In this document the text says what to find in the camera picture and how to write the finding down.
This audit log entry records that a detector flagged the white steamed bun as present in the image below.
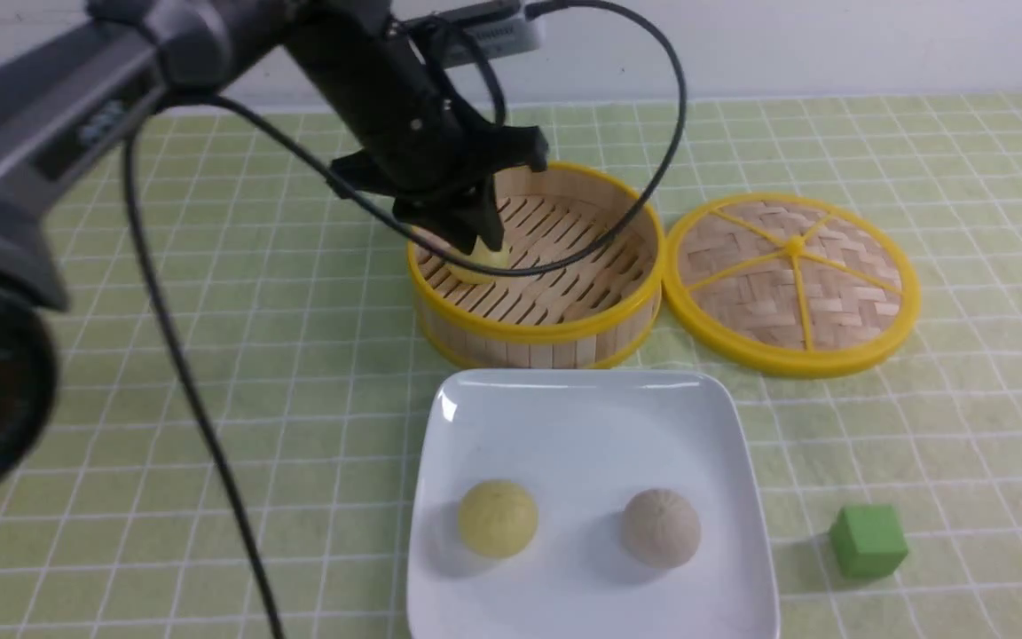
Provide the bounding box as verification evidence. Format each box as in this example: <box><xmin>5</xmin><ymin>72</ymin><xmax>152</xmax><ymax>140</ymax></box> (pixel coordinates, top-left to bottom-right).
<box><xmin>621</xmin><ymin>488</ymin><xmax>703</xmax><ymax>570</ymax></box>

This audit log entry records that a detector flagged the green cube block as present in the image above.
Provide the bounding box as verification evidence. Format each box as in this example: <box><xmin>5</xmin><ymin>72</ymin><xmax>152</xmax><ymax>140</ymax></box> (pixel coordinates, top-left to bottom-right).
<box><xmin>829</xmin><ymin>504</ymin><xmax>909</xmax><ymax>580</ymax></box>

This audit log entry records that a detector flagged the yellow steamed bun on plate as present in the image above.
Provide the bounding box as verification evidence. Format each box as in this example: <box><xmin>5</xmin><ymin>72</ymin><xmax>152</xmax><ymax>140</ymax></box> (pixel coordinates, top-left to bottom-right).
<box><xmin>457</xmin><ymin>480</ymin><xmax>539</xmax><ymax>560</ymax></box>

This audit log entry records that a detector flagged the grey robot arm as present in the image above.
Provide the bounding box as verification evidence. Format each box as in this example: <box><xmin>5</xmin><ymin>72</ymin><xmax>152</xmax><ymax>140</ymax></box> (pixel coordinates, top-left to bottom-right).
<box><xmin>0</xmin><ymin>1</ymin><xmax>548</xmax><ymax>483</ymax></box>

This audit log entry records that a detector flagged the black cable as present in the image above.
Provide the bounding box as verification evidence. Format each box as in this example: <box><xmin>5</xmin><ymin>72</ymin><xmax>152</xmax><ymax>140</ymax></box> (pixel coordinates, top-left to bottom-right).
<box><xmin>122</xmin><ymin>0</ymin><xmax>688</xmax><ymax>639</ymax></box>

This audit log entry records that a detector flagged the white square plate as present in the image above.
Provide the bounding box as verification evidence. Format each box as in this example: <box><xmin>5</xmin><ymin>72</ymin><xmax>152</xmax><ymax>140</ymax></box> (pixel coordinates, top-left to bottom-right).
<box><xmin>406</xmin><ymin>369</ymin><xmax>782</xmax><ymax>638</ymax></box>

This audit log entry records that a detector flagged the yellow steamed bun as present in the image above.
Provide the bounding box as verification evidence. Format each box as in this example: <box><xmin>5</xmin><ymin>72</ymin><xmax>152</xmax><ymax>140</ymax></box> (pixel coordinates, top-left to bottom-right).
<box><xmin>457</xmin><ymin>480</ymin><xmax>539</xmax><ymax>560</ymax></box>
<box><xmin>445</xmin><ymin>236</ymin><xmax>510</xmax><ymax>286</ymax></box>

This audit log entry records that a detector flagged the bamboo steamer basket yellow rim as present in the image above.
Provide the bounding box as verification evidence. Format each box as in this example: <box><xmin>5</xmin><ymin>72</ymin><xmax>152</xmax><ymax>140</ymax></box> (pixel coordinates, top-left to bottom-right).
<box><xmin>406</xmin><ymin>162</ymin><xmax>666</xmax><ymax>369</ymax></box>

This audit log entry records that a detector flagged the woven bamboo steamer lid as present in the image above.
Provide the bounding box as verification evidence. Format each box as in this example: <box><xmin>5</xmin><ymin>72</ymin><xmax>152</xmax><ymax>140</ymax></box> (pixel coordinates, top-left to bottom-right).
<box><xmin>664</xmin><ymin>193</ymin><xmax>922</xmax><ymax>379</ymax></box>

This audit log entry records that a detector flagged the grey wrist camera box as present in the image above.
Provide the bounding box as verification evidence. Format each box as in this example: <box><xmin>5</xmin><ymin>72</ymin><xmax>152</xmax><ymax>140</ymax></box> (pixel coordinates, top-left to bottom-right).
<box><xmin>401</xmin><ymin>1</ymin><xmax>544</xmax><ymax>59</ymax></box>

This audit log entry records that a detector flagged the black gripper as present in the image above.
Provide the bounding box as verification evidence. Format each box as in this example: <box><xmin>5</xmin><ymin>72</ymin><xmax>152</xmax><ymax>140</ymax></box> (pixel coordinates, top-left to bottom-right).
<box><xmin>285</xmin><ymin>1</ymin><xmax>548</xmax><ymax>256</ymax></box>

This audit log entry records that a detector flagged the green checkered tablecloth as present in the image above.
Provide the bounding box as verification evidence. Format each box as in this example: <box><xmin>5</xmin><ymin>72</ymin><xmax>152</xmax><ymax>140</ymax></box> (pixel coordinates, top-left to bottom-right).
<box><xmin>0</xmin><ymin>94</ymin><xmax>1022</xmax><ymax>638</ymax></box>

